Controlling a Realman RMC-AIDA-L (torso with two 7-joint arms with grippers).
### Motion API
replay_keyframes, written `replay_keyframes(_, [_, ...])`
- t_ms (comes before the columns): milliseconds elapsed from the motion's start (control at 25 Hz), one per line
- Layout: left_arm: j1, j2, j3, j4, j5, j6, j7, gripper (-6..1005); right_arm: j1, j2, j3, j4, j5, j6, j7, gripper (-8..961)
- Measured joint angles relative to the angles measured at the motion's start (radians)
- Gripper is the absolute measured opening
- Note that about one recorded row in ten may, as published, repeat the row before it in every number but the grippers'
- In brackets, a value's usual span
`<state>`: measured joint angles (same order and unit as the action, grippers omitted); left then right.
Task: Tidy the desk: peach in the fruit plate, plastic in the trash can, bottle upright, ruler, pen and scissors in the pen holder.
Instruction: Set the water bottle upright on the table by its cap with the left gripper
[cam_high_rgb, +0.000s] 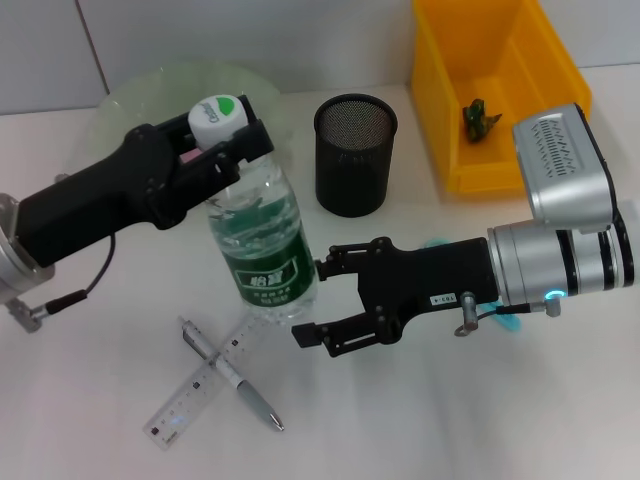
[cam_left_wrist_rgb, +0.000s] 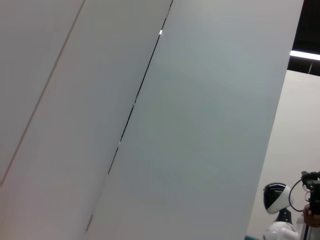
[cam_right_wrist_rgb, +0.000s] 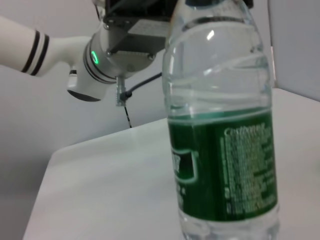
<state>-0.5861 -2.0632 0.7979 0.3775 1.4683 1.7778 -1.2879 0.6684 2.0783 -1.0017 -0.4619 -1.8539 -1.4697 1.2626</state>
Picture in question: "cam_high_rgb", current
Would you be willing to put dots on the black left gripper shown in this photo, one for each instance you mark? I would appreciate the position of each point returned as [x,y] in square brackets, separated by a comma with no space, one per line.
[100,195]

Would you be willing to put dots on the yellow plastic bin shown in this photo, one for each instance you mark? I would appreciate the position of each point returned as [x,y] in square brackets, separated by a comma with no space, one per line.
[435,50]

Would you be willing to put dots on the clear bottle with green label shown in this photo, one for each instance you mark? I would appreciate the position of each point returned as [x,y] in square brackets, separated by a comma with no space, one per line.
[265,235]

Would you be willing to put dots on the pink peach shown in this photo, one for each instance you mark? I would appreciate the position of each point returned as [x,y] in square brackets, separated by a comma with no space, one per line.
[189,156]

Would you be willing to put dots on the blue scissors with cover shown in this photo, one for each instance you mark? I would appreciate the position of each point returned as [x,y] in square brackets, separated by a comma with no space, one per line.
[510,324]

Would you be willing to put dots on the black mesh pen holder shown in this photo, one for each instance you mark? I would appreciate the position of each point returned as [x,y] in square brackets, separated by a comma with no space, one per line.
[352,165]

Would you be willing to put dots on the transparent plastic ruler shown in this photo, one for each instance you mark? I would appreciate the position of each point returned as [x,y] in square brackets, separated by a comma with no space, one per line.
[175,415]

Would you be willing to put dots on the grey white pen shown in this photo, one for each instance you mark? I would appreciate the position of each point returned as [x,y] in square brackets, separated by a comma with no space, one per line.
[255,400]

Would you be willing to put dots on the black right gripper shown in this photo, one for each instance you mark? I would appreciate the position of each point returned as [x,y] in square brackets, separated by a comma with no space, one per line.
[430,275]

